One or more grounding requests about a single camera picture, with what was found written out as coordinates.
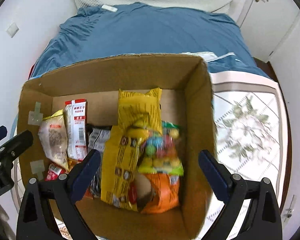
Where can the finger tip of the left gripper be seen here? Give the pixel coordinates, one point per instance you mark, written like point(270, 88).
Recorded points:
point(17, 145)

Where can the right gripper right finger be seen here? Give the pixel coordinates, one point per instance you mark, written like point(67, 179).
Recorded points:
point(262, 220)

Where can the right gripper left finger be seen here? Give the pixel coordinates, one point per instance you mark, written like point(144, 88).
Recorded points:
point(36, 219)

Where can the red white spicy strip packet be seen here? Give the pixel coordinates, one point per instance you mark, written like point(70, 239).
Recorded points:
point(76, 116)

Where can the orange snack bag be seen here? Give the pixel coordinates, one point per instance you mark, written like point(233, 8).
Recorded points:
point(157, 193)

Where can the colourful candy bag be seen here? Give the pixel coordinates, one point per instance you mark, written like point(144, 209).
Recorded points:
point(160, 153)

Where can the copper brown snack packet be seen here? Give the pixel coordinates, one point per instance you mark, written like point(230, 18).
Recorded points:
point(72, 163)

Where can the clear bag of nuts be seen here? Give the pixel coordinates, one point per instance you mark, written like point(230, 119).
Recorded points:
point(54, 139)

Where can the red small snack packet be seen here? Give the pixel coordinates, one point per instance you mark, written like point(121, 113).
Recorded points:
point(53, 172)

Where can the floral white quilt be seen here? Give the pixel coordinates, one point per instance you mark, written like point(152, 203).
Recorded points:
point(242, 130)

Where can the black yellow snack bag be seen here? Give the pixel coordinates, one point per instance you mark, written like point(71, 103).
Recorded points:
point(120, 151)

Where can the blue bed sheet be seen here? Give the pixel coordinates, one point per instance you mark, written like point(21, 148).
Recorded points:
point(138, 28)

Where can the brown cardboard box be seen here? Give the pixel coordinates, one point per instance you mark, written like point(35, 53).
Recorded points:
point(186, 101)

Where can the white remote control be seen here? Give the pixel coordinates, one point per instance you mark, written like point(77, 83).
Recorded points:
point(109, 8)

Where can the white wall switch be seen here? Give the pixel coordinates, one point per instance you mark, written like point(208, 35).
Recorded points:
point(12, 29)

